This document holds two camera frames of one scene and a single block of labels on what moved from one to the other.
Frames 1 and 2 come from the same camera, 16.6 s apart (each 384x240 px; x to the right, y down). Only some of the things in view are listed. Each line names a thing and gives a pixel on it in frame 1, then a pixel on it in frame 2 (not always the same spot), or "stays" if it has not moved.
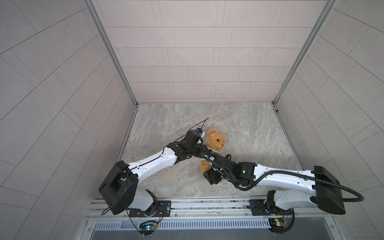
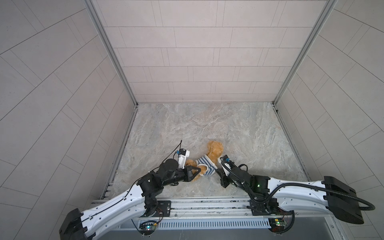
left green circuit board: [147, 228] stays
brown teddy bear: [215, 139] to [215, 150]
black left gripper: [202, 149] to [187, 176]
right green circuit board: [277, 225] stays
